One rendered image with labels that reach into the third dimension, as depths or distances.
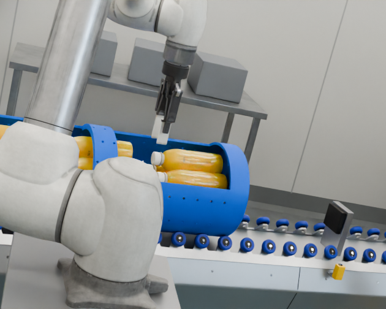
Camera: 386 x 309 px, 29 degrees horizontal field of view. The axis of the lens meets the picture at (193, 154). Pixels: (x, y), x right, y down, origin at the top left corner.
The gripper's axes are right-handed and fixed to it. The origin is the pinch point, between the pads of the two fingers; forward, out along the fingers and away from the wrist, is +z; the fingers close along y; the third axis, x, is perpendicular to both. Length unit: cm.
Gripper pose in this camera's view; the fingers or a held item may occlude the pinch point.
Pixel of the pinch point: (160, 130)
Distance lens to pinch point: 215.8
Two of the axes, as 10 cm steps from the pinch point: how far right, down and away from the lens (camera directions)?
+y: -3.3, -3.3, 8.9
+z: -2.4, 9.4, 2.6
